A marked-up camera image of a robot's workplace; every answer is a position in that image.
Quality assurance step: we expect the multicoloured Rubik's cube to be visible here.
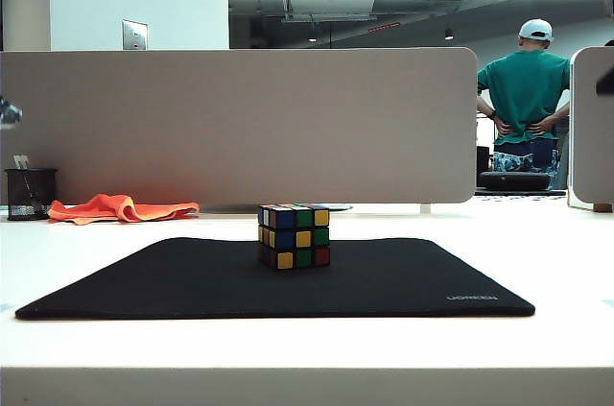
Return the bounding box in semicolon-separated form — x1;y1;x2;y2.
257;203;332;272

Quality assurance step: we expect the black fabric mouse pad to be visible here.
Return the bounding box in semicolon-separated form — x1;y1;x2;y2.
13;236;536;322

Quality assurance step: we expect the wide beige desk divider panel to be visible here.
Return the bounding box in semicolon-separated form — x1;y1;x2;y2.
0;46;480;205

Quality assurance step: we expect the orange cloth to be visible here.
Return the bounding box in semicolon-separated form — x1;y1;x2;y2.
47;193;201;225

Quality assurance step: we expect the person in green shirt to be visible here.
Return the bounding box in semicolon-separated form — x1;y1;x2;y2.
477;18;572;189

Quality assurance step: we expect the white baseball cap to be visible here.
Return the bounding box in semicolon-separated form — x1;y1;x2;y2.
518;18;554;41

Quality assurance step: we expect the black mesh pen holder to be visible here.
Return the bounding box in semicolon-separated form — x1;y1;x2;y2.
4;168;59;223

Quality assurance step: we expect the narrow beige desk divider panel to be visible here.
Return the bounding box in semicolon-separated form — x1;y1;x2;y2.
568;46;614;208

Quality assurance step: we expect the metal wall switch plate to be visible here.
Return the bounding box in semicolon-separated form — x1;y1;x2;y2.
121;19;149;51

